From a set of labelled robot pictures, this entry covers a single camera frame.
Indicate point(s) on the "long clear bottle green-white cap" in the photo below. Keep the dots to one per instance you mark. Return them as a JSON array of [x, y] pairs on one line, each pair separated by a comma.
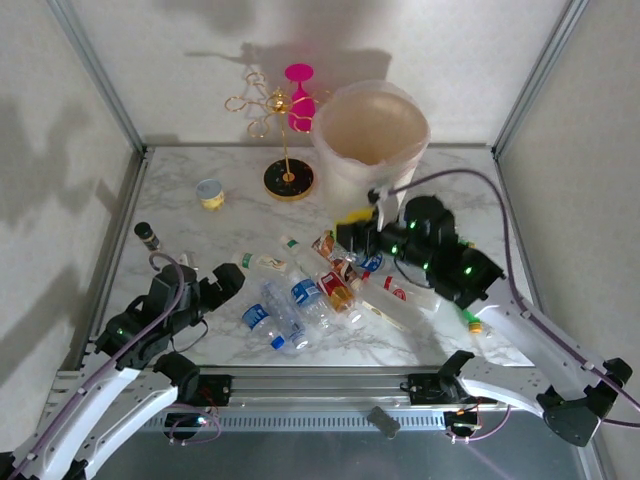
[[291, 244]]

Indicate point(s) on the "blue-label clear water bottle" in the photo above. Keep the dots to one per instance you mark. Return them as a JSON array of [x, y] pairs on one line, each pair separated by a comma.
[[374, 263], [302, 292]]

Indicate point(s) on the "white round bin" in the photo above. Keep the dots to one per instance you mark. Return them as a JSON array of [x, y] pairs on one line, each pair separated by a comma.
[[340, 200]]

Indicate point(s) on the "clear bottle red label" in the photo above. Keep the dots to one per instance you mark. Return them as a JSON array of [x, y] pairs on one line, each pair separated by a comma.
[[400, 295]]

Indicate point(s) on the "aluminium side rail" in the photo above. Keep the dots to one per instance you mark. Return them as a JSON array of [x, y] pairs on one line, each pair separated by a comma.
[[114, 250], [516, 210]]

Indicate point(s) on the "amber tea bottle red label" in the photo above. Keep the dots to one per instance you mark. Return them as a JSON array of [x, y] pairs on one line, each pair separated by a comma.
[[340, 295]]

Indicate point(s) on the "aluminium rear rail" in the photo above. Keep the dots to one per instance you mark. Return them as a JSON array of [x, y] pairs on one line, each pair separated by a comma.
[[450, 145]]

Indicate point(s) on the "pink wine glass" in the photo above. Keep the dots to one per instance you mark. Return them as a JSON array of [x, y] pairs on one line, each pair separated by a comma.
[[303, 114]]

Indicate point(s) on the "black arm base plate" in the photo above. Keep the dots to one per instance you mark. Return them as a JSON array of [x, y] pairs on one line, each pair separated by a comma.
[[220, 387], [425, 387]]

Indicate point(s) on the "grey rectangular clip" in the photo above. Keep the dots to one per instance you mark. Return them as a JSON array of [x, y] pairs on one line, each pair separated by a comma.
[[384, 422]]

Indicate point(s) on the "small blue-label water bottle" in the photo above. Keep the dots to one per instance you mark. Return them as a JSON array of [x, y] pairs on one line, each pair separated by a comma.
[[255, 317]]

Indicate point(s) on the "green plastic bottle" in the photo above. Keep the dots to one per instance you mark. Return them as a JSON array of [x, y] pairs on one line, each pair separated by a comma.
[[472, 320]]

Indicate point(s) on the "aluminium upright post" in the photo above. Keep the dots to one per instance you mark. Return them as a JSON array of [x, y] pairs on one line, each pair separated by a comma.
[[538, 70], [95, 70]]

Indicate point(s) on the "clear plastic bottle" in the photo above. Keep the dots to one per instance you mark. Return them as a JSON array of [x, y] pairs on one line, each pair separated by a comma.
[[282, 310]]

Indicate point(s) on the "aluminium front rail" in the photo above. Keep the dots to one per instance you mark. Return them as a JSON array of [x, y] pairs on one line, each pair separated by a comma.
[[320, 387]]

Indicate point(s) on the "yellow tin can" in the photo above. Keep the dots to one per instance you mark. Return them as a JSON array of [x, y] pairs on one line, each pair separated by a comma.
[[211, 200]]

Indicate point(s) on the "orange-label drink bottle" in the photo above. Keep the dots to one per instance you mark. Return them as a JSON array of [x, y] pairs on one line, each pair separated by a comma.
[[325, 245]]

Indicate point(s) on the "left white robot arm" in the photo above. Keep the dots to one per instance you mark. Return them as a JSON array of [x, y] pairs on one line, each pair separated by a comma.
[[100, 400]]

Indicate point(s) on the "small dark black-capped bottle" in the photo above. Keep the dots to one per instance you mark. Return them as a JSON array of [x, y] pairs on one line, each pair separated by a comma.
[[146, 235]]

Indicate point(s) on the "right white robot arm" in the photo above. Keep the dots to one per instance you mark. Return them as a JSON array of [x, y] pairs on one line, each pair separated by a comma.
[[525, 325]]

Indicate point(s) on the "clear bottle green wavy label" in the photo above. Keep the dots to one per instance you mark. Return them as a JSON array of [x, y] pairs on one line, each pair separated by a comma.
[[265, 262]]

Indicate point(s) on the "grey metal sheet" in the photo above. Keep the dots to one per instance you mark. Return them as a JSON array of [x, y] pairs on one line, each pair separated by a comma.
[[300, 460]]

